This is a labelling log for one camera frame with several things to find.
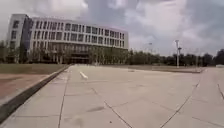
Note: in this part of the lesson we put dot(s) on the white building with window grid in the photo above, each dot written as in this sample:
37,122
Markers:
66,33

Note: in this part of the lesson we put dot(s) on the dark raised kerb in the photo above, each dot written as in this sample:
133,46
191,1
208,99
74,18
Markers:
23,96

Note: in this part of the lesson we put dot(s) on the row of trees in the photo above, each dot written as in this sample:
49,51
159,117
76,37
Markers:
146,59

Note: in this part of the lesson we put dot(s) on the beige stone slab plaza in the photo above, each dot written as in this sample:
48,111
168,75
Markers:
133,93

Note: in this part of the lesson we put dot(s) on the grass strip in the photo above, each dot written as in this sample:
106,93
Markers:
26,68

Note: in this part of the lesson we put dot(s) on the reddish paved strip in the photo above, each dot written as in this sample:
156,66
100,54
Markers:
16,83

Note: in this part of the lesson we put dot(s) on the lamp pole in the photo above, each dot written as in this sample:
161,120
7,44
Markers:
177,53

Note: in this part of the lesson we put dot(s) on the white painted line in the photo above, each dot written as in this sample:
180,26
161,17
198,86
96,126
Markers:
83,75

